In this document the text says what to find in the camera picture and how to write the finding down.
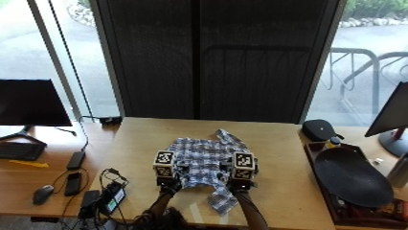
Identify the person's left hand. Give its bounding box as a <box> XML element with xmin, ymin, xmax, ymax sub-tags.
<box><xmin>156</xmin><ymin>163</ymin><xmax>192</xmax><ymax>196</ymax></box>

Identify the person's right hand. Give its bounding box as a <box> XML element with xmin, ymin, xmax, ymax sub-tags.
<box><xmin>216</xmin><ymin>162</ymin><xmax>261</xmax><ymax>194</ymax></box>

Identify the blue white plaid shirt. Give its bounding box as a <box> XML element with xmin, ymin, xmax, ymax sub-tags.
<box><xmin>164</xmin><ymin>128</ymin><xmax>253</xmax><ymax>217</ymax></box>

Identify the white marker cube, left glove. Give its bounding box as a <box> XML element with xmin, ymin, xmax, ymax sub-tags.
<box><xmin>152</xmin><ymin>149</ymin><xmax>177</xmax><ymax>178</ymax></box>

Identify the white marker cube, glove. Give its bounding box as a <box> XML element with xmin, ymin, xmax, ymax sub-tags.
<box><xmin>152</xmin><ymin>149</ymin><xmax>177</xmax><ymax>178</ymax></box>
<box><xmin>232</xmin><ymin>151</ymin><xmax>258</xmax><ymax>181</ymax></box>

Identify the white marker cube, right glove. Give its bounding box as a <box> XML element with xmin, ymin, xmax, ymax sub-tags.
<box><xmin>232</xmin><ymin>151</ymin><xmax>258</xmax><ymax>181</ymax></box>

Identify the black device with lit screen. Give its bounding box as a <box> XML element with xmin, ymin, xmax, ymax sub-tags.
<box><xmin>99</xmin><ymin>181</ymin><xmax>128</xmax><ymax>216</ymax></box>

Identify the black plug box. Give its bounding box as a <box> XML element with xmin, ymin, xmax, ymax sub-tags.
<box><xmin>99</xmin><ymin>116</ymin><xmax>124</xmax><ymax>127</ymax></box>

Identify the dark wooden tray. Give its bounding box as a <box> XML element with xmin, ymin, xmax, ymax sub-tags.
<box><xmin>304</xmin><ymin>141</ymin><xmax>408</xmax><ymax>230</ymax></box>

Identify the black battery pack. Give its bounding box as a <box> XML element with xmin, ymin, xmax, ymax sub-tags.
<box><xmin>79</xmin><ymin>190</ymin><xmax>103</xmax><ymax>220</ymax></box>

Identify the black power adapter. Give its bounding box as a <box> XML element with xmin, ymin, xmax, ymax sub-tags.
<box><xmin>66</xmin><ymin>150</ymin><xmax>87</xmax><ymax>171</ymax></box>

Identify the black smartphone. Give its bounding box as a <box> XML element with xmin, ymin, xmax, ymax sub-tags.
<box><xmin>64</xmin><ymin>172</ymin><xmax>83</xmax><ymax>197</ymax></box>

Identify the yellow bottle with blue cap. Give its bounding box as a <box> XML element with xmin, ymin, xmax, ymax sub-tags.
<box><xmin>326</xmin><ymin>136</ymin><xmax>343</xmax><ymax>150</ymax></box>

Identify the black oval dish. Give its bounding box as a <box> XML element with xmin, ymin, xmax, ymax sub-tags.
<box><xmin>313</xmin><ymin>148</ymin><xmax>395</xmax><ymax>209</ymax></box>

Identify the grey computer mouse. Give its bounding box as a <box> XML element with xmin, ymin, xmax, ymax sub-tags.
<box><xmin>32</xmin><ymin>184</ymin><xmax>56</xmax><ymax>206</ymax></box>

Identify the dark window blind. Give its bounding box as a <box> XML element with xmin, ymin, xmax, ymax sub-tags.
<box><xmin>90</xmin><ymin>0</ymin><xmax>347</xmax><ymax>125</ymax></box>

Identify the yellow flat strip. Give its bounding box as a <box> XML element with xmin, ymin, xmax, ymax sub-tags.
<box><xmin>9</xmin><ymin>159</ymin><xmax>51</xmax><ymax>169</ymax></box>

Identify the black keyboard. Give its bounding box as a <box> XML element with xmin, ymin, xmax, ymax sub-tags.
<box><xmin>0</xmin><ymin>141</ymin><xmax>47</xmax><ymax>162</ymax></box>

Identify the silver metal bottle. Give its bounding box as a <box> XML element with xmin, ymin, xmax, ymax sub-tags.
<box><xmin>387</xmin><ymin>152</ymin><xmax>408</xmax><ymax>189</ymax></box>

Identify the black computer monitor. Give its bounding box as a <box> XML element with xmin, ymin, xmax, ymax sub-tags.
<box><xmin>0</xmin><ymin>79</ymin><xmax>75</xmax><ymax>147</ymax></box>

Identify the tilted dark monitor, grey stand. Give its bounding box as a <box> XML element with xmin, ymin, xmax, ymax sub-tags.
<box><xmin>363</xmin><ymin>80</ymin><xmax>408</xmax><ymax>158</ymax></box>

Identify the metal bicycle rack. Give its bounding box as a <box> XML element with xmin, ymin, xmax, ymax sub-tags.
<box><xmin>320</xmin><ymin>47</ymin><xmax>408</xmax><ymax>127</ymax></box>

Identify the black cable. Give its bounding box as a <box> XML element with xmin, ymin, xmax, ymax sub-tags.
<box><xmin>50</xmin><ymin>115</ymin><xmax>104</xmax><ymax>230</ymax></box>

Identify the thin black hanging cord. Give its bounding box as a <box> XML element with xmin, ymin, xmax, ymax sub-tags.
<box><xmin>47</xmin><ymin>0</ymin><xmax>96</xmax><ymax>118</ymax></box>

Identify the grey window frame post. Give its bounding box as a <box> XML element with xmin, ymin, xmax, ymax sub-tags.
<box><xmin>26</xmin><ymin>0</ymin><xmax>84</xmax><ymax>122</ymax></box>

